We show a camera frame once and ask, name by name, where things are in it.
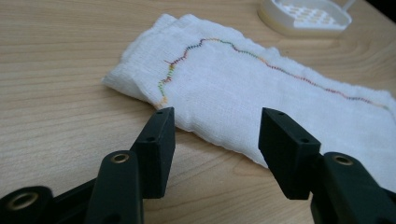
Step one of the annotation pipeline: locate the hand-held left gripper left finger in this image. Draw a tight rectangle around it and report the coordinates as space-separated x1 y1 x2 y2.
84 106 177 224

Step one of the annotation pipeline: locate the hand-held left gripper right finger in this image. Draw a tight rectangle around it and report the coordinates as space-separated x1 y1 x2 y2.
258 107 396 224

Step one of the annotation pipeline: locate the white plastic soap dish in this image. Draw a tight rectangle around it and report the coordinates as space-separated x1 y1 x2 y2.
256 0 353 39

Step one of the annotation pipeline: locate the white cloth with coloured stitching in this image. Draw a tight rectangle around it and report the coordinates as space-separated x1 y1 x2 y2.
102 13 396 193

